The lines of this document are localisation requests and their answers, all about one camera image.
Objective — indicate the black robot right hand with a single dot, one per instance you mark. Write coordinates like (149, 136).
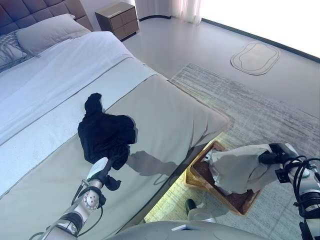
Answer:
(282, 152)

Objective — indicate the grey robot torso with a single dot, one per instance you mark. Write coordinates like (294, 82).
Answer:
(175, 231)

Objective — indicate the white curtain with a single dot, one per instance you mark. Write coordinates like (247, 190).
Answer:
(175, 10)

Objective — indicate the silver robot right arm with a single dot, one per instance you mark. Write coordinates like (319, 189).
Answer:
(307, 192)

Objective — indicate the silver robot right leg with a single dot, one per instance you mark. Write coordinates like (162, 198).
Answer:
(200, 215)

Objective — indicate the white duvet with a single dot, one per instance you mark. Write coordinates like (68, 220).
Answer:
(62, 70)

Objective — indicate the woven wicker basket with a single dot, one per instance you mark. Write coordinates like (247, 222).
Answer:
(200, 172)

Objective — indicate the beige garment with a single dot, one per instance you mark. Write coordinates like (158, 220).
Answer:
(237, 170)

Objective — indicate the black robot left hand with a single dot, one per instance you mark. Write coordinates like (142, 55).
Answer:
(96, 170)

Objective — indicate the black garment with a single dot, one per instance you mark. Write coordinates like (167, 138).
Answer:
(107, 135)

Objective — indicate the white textured bed runner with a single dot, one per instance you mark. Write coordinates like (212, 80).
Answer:
(50, 132)

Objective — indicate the bed with beige cover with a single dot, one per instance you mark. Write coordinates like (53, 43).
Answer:
(162, 112)

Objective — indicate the small oval floor mat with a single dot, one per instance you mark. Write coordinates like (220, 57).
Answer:
(255, 58)

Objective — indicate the dark robot right foot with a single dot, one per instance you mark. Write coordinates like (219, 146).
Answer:
(191, 206)

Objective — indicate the plain beige pillow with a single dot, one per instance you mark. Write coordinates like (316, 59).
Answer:
(50, 32)

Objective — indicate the patterned grey pillow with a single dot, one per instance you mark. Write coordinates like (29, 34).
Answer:
(10, 50)

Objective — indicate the brown wooden nightstand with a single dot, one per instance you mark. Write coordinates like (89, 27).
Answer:
(117, 21)

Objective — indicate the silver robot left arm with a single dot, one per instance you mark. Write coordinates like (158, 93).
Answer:
(85, 202)

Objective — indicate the brown padded headboard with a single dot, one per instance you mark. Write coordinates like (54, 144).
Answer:
(50, 8)

